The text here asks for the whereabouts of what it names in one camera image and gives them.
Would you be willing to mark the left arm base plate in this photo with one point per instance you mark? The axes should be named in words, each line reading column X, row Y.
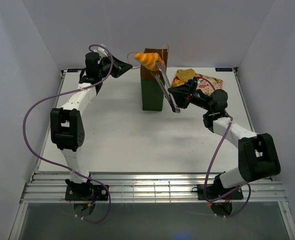
column 98, row 192

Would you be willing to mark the orange croissant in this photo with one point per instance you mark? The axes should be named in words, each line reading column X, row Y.
column 149, row 60

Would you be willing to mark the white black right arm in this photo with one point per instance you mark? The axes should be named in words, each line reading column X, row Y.
column 257, row 154

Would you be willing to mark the sliced brown bread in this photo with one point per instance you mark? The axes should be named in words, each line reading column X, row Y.
column 185, row 75

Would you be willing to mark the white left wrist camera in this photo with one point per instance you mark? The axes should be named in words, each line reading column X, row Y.
column 102, row 51

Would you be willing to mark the blue label corner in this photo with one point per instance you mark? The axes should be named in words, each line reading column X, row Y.
column 73, row 70
column 223, row 69

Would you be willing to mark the floral tray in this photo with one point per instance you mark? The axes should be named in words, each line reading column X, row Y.
column 205, row 87

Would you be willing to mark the green paper bag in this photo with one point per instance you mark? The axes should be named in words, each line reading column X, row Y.
column 152, row 96

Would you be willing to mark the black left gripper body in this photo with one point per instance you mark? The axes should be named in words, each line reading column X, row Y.
column 108, row 68

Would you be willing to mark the aluminium frame rails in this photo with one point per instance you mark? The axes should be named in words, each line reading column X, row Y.
column 145, row 188

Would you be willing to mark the blue label left corner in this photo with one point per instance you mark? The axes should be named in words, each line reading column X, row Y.
column 73, row 70

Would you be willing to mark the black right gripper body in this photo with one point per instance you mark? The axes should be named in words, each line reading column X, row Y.
column 199, row 99

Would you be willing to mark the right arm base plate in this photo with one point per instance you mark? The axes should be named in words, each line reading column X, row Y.
column 214, row 192

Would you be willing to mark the round scored bun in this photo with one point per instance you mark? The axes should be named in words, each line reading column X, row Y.
column 177, row 83

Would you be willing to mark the blue label right corner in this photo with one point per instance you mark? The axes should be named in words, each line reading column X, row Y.
column 223, row 69

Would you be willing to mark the metal tongs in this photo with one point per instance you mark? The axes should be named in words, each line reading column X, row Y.
column 164, row 83

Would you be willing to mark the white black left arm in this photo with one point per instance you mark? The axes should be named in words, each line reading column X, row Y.
column 66, row 125

